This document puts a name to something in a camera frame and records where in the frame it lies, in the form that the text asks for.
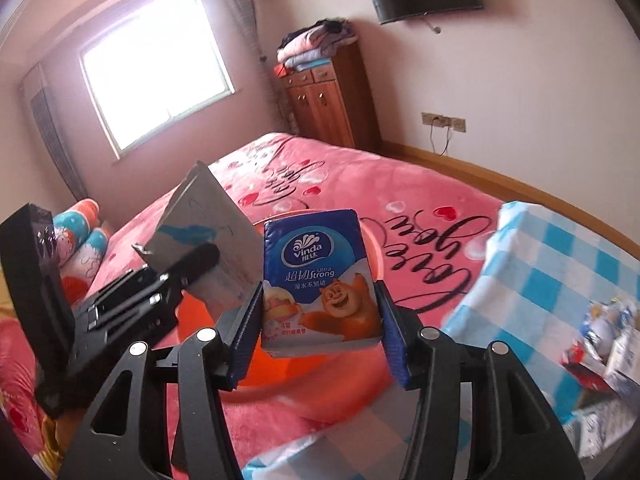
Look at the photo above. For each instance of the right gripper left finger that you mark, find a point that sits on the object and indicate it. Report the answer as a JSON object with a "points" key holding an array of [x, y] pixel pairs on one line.
{"points": [[124, 434]]}

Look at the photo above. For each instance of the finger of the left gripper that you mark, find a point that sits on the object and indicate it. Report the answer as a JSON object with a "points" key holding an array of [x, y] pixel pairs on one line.
{"points": [[188, 268]]}

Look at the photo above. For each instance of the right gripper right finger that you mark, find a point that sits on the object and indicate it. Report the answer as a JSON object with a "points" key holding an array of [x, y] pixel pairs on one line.
{"points": [[514, 435]]}

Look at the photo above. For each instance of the large silver foil bag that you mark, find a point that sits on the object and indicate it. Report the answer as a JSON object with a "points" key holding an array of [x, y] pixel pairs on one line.
{"points": [[201, 212]]}

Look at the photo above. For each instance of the blue tissue pack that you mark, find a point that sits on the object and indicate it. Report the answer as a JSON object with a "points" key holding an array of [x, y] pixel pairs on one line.
{"points": [[317, 282]]}

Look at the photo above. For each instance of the red snack wrapper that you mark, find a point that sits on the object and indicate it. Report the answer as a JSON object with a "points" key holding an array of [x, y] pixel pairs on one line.
{"points": [[587, 371]]}

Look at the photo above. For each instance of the white blue snack bag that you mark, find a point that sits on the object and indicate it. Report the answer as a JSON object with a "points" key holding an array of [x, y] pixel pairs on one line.
{"points": [[622, 370]]}

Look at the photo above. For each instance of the colourful pillow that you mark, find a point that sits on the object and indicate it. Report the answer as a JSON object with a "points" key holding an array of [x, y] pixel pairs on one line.
{"points": [[81, 245]]}

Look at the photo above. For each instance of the crumpled silver wrapper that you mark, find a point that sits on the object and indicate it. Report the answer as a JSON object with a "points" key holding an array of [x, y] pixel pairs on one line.
{"points": [[604, 322]]}

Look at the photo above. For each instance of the orange plastic bucket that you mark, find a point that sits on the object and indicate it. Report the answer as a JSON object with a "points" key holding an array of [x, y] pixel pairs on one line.
{"points": [[315, 379]]}

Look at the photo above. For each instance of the blue checkered tablecloth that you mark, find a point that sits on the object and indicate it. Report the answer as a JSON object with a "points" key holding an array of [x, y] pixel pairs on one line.
{"points": [[541, 274]]}

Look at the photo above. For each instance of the bright window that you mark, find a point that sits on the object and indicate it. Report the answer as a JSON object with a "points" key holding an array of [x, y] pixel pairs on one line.
{"points": [[155, 66]]}

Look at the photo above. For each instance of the wooden cabinet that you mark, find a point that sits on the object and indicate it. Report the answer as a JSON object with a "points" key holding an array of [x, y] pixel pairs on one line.
{"points": [[333, 103]]}

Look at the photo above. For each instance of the pink bed blanket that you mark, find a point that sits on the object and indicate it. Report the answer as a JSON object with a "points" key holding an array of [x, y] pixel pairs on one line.
{"points": [[422, 223]]}

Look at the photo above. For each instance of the folded blankets stack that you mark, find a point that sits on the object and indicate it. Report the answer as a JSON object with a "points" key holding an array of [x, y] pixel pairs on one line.
{"points": [[316, 42]]}

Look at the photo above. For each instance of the wall power outlet strip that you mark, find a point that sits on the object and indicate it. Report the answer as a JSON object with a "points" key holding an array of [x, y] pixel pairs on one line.
{"points": [[442, 121]]}

